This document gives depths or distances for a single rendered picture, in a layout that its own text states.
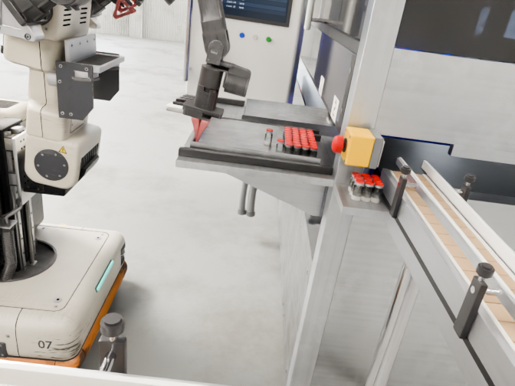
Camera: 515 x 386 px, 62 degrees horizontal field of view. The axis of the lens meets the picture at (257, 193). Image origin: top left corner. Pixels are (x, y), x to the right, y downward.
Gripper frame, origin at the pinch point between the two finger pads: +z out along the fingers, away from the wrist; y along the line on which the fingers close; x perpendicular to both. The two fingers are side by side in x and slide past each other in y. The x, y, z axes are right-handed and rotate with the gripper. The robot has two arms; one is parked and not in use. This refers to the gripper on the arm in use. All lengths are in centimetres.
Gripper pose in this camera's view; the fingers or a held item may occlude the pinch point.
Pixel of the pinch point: (197, 139)
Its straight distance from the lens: 118.3
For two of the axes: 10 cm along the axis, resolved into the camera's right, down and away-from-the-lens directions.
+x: 0.3, -4.1, 9.1
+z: -2.6, 8.8, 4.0
